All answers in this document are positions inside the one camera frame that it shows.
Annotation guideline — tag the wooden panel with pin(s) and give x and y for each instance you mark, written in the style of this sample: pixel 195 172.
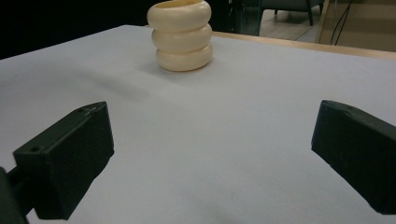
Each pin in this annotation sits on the wooden panel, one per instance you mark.
pixel 361 25

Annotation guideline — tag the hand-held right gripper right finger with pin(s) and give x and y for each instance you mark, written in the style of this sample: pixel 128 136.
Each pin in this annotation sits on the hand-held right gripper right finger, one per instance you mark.
pixel 358 152

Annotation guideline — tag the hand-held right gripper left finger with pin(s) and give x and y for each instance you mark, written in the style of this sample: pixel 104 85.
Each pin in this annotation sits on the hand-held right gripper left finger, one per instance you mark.
pixel 67 161

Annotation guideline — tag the cream ribbed cup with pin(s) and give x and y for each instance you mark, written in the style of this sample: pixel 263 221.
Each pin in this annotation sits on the cream ribbed cup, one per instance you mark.
pixel 182 37

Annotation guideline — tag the wooden table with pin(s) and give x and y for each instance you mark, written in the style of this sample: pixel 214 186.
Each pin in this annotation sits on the wooden table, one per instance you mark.
pixel 311 46

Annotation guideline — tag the white table cover sheet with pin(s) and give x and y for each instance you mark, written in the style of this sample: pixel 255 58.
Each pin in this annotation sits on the white table cover sheet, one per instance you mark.
pixel 202 124

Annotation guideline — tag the dark chair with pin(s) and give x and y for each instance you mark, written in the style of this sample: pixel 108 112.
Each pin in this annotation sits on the dark chair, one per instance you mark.
pixel 295 7

